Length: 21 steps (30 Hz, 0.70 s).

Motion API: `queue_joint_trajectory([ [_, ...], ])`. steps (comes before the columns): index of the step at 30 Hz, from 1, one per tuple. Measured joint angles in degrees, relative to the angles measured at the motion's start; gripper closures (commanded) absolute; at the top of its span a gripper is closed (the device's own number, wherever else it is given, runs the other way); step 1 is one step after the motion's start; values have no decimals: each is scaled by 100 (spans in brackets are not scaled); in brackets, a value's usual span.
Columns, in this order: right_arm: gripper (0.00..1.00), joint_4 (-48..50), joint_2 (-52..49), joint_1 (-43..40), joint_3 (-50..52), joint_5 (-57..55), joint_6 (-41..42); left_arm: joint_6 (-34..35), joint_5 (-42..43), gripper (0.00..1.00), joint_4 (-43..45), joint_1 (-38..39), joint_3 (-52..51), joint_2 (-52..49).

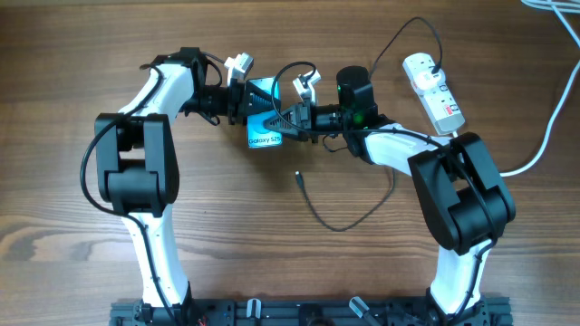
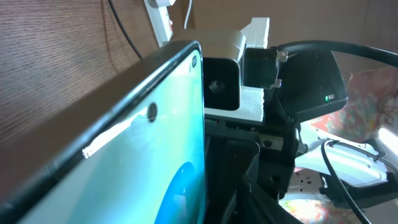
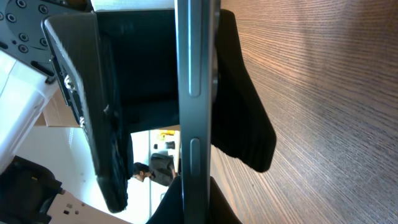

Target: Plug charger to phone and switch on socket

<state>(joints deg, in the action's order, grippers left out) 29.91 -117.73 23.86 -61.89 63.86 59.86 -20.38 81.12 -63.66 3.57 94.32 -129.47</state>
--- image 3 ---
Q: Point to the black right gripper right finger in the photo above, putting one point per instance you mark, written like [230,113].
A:
[220,210]

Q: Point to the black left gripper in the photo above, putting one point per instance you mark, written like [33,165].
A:
[142,35]

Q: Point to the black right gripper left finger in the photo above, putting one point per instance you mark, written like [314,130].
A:
[170,209]

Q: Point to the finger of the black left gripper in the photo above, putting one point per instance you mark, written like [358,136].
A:
[240,125]

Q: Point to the Galaxy S25 smartphone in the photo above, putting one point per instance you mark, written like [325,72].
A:
[196,25]

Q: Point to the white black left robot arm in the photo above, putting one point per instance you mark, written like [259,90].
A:
[24,94]

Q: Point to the person in background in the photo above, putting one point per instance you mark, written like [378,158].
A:
[160,170]

